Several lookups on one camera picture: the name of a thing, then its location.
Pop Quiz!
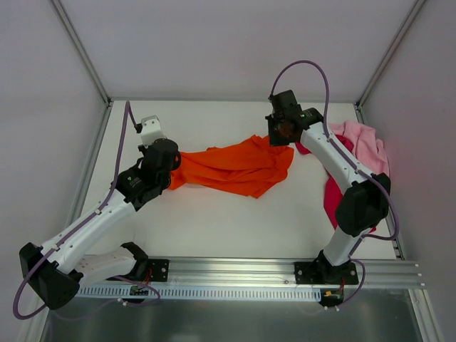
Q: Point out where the white slotted cable duct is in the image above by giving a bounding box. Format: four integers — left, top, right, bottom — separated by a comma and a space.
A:
77, 284, 321, 302

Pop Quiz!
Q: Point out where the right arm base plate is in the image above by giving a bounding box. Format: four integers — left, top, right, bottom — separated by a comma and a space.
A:
294, 261, 359, 285

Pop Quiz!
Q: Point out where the right aluminium frame post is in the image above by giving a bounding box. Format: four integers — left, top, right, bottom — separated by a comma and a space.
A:
355, 0, 428, 108

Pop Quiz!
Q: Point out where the aluminium frame post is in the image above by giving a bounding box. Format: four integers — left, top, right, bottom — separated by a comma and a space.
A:
355, 0, 428, 108
49, 0, 114, 108

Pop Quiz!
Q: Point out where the light pink t shirt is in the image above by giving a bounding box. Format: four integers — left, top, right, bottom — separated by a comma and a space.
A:
329, 120, 390, 175

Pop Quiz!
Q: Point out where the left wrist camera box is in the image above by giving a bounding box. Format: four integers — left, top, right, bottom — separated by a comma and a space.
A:
135, 115, 166, 147

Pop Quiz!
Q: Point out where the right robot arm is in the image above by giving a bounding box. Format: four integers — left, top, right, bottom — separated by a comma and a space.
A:
266, 90, 390, 284

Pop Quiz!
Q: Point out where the left aluminium frame post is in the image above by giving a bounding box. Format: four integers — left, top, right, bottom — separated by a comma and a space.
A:
49, 0, 114, 108

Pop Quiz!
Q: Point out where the magenta t shirt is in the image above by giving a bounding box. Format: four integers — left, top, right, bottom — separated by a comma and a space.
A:
295, 135, 354, 229

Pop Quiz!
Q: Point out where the orange t shirt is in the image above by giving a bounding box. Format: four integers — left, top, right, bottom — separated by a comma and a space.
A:
169, 135, 294, 199

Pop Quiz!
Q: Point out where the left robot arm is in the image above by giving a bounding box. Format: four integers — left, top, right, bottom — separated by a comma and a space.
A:
19, 138, 182, 310

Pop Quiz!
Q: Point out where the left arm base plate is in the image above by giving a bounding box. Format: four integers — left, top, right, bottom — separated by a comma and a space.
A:
142, 259, 170, 283

